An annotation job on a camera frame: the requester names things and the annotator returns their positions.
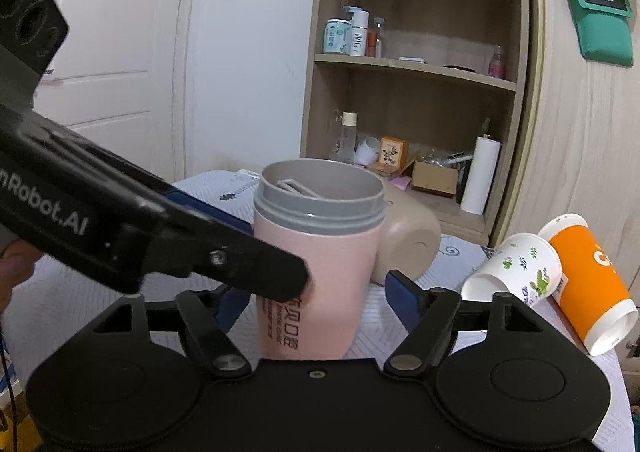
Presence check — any white patterned paper cup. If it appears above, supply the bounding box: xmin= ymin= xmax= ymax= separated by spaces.
xmin=461 ymin=233 xmax=562 ymax=307

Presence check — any light blue jar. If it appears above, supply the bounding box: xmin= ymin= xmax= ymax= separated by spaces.
xmin=322 ymin=19 xmax=352 ymax=56

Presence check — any white pump bottle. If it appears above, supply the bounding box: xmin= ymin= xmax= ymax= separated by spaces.
xmin=343 ymin=6 xmax=369 ymax=56

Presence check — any beige cup lying down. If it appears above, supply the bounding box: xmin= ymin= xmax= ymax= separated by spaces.
xmin=371 ymin=182 xmax=442 ymax=286

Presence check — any small pink bottle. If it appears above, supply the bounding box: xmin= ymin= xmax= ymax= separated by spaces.
xmin=488 ymin=46 xmax=506 ymax=79

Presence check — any white door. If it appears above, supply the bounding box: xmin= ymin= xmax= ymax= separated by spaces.
xmin=35 ymin=0 xmax=191 ymax=181

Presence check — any small orange bottle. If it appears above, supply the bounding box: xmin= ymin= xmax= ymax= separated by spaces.
xmin=366 ymin=30 xmax=378 ymax=58

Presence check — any wooden shelf unit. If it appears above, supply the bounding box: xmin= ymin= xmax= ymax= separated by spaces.
xmin=300 ymin=0 xmax=529 ymax=244

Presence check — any white paper towel roll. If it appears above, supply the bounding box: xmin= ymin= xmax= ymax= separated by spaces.
xmin=460 ymin=137 xmax=501 ymax=215

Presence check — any clear bottle beige cap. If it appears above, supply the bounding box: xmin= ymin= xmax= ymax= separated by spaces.
xmin=333 ymin=112 xmax=357 ymax=164

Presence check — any cardboard box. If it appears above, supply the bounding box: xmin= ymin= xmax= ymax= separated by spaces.
xmin=411 ymin=162 xmax=458 ymax=198

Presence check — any small wooden picture box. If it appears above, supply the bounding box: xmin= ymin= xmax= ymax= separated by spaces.
xmin=378 ymin=137 xmax=409 ymax=170

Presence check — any person's hand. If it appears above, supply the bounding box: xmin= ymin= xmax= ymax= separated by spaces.
xmin=0 ymin=240 xmax=43 ymax=312

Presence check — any orange paper cup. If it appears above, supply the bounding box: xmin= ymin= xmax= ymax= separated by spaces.
xmin=538 ymin=214 xmax=639 ymax=357

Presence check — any pink cup grey rim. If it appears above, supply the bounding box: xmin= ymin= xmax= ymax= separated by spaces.
xmin=254 ymin=158 xmax=385 ymax=360

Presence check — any green pouch on cabinet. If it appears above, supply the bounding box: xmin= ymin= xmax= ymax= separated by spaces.
xmin=568 ymin=0 xmax=634 ymax=68

